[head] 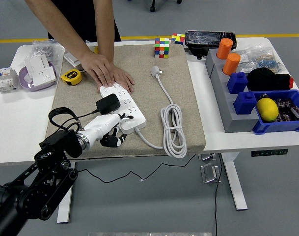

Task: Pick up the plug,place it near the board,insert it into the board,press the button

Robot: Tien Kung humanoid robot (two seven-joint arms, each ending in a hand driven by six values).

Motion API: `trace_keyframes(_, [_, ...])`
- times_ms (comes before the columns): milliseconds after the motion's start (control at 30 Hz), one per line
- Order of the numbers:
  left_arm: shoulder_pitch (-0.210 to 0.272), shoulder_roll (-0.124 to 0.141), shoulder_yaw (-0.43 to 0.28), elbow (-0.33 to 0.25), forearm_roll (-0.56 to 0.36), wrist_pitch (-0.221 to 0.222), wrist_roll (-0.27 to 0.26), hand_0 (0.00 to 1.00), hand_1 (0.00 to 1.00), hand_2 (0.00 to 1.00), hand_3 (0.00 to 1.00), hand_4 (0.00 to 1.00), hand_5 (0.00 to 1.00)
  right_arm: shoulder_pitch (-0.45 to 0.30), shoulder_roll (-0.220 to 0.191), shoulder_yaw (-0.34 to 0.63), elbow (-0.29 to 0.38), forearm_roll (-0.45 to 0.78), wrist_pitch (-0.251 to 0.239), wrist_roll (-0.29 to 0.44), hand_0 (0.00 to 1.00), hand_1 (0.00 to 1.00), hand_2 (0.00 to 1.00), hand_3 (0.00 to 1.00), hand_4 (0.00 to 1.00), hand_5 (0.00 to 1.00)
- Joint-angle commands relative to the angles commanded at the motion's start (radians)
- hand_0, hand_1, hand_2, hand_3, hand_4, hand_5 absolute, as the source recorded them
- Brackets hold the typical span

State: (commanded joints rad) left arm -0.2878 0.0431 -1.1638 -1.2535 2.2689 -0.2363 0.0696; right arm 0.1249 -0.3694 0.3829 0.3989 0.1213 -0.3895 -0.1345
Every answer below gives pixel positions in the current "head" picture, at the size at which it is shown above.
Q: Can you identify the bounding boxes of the person's left hand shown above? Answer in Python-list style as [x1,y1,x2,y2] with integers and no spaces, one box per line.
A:
[112,64,136,94]

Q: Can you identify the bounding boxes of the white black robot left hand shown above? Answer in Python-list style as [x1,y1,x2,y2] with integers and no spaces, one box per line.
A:
[82,112,135,148]

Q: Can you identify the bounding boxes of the person's right hand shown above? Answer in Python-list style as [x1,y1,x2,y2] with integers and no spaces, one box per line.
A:
[79,50,116,88]

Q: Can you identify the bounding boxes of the black power adapter plug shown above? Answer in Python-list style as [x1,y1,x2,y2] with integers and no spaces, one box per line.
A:
[95,94,121,115]

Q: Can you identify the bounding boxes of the white power strip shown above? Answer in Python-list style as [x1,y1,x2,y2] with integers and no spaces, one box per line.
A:
[99,85,147,135]

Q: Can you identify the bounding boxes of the thin black adapter cord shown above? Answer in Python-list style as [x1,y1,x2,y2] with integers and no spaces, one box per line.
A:
[77,110,201,184]

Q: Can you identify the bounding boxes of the yellow tape measure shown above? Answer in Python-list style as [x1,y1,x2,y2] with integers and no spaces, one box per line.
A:
[60,68,83,86]

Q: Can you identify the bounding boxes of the colourful puzzle cube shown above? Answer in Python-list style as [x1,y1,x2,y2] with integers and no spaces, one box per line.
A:
[153,37,170,59]
[170,33,186,46]

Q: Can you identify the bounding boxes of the beige fabric mat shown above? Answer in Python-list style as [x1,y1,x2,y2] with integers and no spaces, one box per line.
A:
[45,43,206,160]

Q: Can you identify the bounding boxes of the person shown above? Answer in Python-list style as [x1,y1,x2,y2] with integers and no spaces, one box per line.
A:
[47,0,122,43]

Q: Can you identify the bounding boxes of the white socket panel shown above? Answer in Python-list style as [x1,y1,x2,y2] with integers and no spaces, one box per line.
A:
[31,66,56,87]

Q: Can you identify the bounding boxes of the clear bag of metal parts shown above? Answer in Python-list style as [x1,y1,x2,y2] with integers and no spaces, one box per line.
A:
[31,38,66,66]

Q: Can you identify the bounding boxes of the white plastic panel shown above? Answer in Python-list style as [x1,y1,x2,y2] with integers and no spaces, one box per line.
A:
[24,54,51,76]

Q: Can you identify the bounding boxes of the purple bowl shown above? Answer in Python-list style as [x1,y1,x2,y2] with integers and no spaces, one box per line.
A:
[18,61,57,93]

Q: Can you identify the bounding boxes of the black wrapped box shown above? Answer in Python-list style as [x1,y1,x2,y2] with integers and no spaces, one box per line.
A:
[184,29,238,60]

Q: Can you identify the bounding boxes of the white table leg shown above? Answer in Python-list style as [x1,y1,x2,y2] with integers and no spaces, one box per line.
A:
[219,151,248,211]
[56,180,76,224]

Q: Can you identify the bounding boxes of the white circuit breaker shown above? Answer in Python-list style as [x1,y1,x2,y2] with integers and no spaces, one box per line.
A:
[0,66,19,93]

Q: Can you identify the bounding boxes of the grey peg base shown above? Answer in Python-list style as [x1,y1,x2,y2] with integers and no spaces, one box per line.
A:
[205,48,260,133]

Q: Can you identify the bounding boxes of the orange cylinder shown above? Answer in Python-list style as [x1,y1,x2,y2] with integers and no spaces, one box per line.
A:
[222,53,242,76]
[217,38,234,60]

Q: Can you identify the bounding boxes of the blue plastic block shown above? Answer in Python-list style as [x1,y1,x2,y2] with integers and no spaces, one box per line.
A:
[226,71,249,95]
[233,91,259,116]

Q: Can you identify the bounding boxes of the clear bag of white parts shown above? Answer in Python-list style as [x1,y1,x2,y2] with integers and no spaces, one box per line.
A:
[234,48,259,73]

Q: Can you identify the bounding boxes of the black fabric bundle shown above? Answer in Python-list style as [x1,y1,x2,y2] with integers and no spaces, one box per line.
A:
[246,67,294,92]

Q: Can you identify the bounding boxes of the clear bag of blue parts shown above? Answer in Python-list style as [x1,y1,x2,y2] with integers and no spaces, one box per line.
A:
[249,44,284,74]

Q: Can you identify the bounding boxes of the yellow lemon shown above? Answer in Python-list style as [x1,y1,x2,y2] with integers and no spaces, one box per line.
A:
[256,97,279,123]

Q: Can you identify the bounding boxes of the blue plastic bin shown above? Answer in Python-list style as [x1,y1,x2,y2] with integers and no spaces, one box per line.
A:
[251,88,299,135]

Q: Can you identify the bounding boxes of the black table control panel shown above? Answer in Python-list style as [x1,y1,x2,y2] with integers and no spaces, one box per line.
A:
[251,148,289,157]

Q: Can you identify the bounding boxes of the dark capacitor pile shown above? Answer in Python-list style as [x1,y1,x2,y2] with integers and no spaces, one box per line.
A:
[274,97,299,123]

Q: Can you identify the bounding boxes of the white power strip cable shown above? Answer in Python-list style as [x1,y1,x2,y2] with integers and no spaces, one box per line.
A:
[136,65,189,159]

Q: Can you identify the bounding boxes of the white wall switch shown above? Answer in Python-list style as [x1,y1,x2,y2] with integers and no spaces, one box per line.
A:
[63,50,85,69]

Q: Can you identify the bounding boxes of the small metal bracket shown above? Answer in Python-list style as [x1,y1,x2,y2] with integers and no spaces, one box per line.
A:
[197,152,217,162]

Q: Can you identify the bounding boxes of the large metal bracket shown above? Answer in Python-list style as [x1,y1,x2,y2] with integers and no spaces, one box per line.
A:
[200,162,222,184]

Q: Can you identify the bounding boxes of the black hanging cable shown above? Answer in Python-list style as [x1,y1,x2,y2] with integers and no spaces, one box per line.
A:
[214,152,223,236]

